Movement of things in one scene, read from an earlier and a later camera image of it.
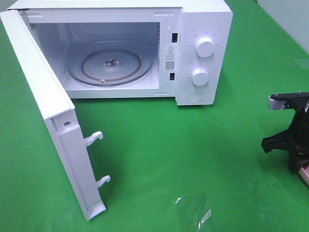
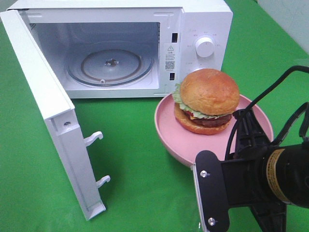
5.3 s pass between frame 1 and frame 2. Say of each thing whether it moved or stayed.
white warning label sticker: stayed
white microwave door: stayed
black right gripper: moved
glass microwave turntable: stayed
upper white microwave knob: stayed
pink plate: moved
